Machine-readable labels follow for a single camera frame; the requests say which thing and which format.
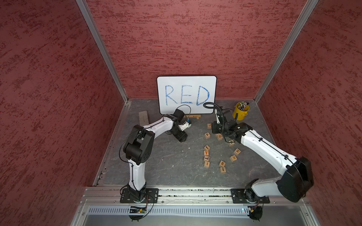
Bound aluminium front rail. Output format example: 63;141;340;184
81;186;309;205

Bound wooden whiteboard stand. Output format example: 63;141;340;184
188;115;201;120

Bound wooden block lower I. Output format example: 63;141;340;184
204;161;210;168

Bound yellow pencil cup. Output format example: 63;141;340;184
232;102;250;121

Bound wooden block letter X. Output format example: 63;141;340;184
230;155;237;162

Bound wooden block letter E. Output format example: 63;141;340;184
219;161;226;167

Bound black corrugated cable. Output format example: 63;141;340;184
203;102;227;125

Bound whiteboard with RED text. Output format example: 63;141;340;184
156;75;217;115

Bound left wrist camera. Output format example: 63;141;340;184
179;119;192;131

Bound wooden block letter D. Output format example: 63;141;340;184
216;134;223;141

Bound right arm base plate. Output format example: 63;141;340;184
230;188;270;204

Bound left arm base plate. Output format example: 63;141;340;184
120;188;159;204

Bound wooden block letter M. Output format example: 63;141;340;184
234;148;241;156

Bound wooden block small i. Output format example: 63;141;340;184
220;167;226;174

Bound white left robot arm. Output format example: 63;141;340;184
121;109;190;202

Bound grey stone-look eraser case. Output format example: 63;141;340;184
139;111;149;126

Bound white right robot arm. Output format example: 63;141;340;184
212;108;314;203

